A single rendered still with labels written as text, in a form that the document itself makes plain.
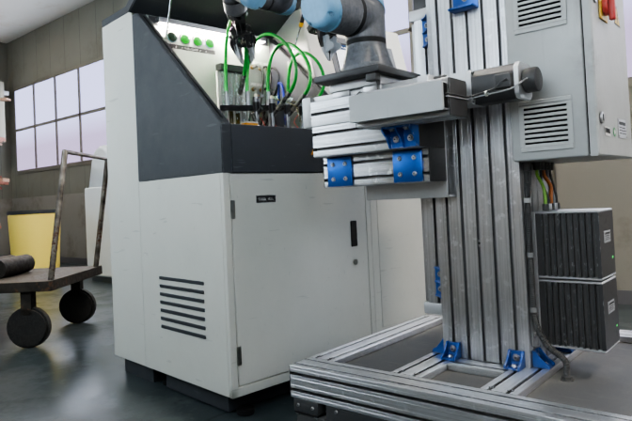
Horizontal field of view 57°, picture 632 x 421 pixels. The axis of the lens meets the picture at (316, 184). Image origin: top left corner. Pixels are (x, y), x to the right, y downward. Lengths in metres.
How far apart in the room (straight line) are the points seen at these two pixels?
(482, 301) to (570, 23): 0.75
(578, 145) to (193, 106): 1.21
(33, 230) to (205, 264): 3.79
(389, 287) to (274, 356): 0.64
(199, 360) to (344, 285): 0.60
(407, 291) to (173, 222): 1.03
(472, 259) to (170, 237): 1.08
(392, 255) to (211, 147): 0.93
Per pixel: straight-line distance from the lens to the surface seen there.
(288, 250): 2.05
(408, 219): 2.54
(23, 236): 5.70
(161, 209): 2.23
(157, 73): 2.27
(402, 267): 2.51
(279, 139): 2.04
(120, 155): 2.52
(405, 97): 1.41
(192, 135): 2.04
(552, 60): 1.56
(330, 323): 2.22
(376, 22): 1.69
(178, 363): 2.24
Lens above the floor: 0.69
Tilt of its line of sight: 1 degrees up
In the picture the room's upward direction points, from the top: 3 degrees counter-clockwise
